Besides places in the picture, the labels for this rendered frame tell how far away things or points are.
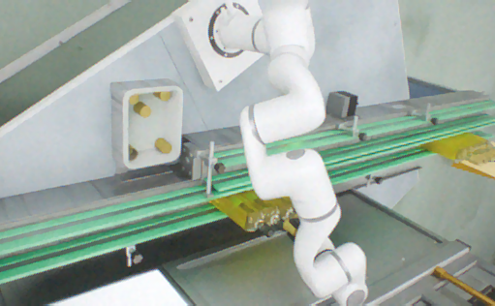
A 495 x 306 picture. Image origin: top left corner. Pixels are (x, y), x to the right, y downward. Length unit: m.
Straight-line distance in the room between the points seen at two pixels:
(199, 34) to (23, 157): 0.56
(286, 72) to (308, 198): 0.25
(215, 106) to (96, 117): 0.39
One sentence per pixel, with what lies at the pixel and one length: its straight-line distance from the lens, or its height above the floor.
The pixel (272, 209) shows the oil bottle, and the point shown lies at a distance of 1.31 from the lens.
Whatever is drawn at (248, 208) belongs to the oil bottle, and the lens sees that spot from 1.30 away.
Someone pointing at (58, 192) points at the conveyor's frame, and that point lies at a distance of 1.30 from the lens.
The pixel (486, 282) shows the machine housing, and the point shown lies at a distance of 1.64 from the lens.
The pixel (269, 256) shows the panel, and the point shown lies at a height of 1.09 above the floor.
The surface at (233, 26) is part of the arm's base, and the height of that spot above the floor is 0.88.
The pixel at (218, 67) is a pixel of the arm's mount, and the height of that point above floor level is 0.82.
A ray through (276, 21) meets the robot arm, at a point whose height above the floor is 1.16.
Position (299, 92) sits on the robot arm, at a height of 1.31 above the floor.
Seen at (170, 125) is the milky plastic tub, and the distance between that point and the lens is 1.34.
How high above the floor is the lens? 1.90
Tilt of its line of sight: 45 degrees down
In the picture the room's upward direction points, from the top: 121 degrees clockwise
